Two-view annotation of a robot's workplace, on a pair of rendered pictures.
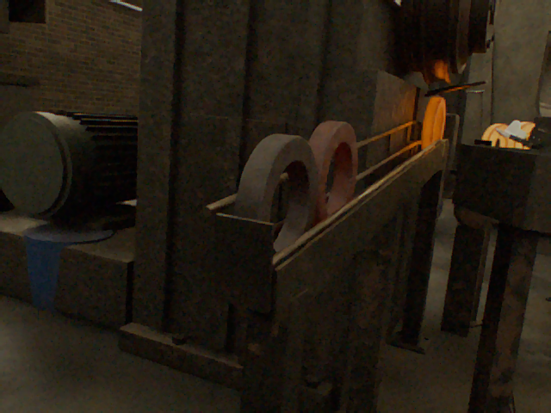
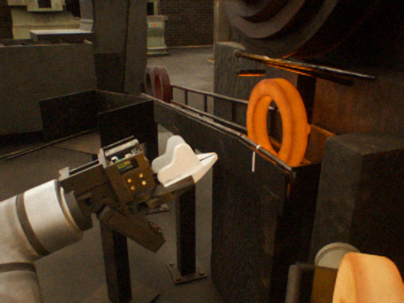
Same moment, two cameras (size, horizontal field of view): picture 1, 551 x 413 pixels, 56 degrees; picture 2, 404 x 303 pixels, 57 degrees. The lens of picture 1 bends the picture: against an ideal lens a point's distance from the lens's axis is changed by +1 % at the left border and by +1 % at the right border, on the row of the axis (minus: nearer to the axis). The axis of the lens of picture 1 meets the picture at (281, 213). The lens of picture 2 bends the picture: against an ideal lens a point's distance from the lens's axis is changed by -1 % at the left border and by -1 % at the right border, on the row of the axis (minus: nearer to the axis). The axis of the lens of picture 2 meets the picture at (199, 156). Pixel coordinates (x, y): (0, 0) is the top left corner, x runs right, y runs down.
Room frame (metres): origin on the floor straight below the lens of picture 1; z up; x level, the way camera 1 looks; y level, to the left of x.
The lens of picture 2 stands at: (2.03, -1.03, 0.96)
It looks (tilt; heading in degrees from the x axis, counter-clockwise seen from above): 21 degrees down; 136
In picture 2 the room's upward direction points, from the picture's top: straight up
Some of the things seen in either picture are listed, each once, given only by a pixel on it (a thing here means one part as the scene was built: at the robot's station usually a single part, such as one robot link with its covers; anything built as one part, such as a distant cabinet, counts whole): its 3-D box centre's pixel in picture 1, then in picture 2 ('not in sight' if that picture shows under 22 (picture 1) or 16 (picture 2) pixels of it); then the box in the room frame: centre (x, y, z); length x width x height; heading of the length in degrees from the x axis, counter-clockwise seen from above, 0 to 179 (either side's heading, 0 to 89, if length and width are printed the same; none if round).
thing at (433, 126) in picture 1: (433, 126); (273, 126); (1.64, -0.45, 0.75); 0.18 x 0.03 x 0.18; 154
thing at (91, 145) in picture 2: (509, 317); (107, 209); (1.06, -0.51, 0.36); 0.26 x 0.20 x 0.72; 11
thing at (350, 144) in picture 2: (438, 147); (359, 216); (1.85, -0.54, 0.68); 0.11 x 0.08 x 0.24; 66
